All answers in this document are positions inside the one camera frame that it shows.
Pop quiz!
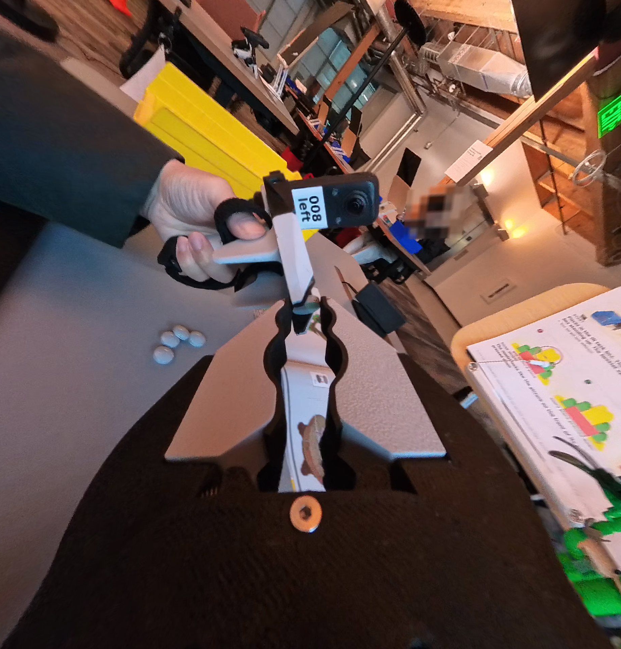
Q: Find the person's left hand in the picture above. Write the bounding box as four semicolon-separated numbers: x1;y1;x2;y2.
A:
140;160;270;285

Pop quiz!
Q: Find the white illustrated instruction sheet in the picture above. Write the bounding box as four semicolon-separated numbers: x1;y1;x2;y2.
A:
465;284;621;576

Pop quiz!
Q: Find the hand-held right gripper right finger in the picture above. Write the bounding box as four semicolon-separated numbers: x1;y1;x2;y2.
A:
319;297;448;492

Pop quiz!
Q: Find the green exit sign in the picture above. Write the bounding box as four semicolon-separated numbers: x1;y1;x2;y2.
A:
597;91;621;139

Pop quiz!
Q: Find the green bamboo brick model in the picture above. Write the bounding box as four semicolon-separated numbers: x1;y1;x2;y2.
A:
549;449;621;619

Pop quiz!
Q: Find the large black panel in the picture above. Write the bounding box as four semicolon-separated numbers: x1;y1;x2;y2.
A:
510;0;621;98

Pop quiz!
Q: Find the person's left forearm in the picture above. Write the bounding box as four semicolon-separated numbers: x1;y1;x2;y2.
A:
0;20;184;249

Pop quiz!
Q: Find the black power adapter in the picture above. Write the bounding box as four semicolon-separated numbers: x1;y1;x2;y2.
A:
352;282;407;338

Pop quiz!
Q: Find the beige office table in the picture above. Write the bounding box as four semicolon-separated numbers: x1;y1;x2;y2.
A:
158;0;301;135

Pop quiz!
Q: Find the black pole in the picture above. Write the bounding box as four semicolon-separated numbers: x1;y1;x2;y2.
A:
318;0;428;148

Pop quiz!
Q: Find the black adapter cable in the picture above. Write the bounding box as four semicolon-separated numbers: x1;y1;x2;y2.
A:
335;267;359;305

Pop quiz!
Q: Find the silver air duct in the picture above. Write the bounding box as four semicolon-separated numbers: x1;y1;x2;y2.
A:
421;41;533;98

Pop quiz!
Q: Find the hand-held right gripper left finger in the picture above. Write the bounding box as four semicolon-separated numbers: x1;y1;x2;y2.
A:
165;298;293;492

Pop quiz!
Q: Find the open instruction booklet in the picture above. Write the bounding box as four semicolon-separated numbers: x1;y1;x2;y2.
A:
281;309;341;494

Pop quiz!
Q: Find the round wooden table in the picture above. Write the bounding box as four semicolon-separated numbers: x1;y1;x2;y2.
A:
451;282;613;386

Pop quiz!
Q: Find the grey desk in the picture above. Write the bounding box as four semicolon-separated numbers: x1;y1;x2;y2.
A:
0;48;410;649

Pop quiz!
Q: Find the yellow plastic bin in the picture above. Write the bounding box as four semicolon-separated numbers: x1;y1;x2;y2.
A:
133;61;321;241

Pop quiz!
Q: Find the white wall notice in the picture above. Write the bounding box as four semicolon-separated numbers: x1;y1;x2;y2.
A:
445;141;494;184

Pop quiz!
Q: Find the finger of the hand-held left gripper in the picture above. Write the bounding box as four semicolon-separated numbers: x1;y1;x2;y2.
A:
272;212;318;307

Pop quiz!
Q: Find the blue plastic bin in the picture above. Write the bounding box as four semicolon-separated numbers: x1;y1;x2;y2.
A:
389;219;424;254

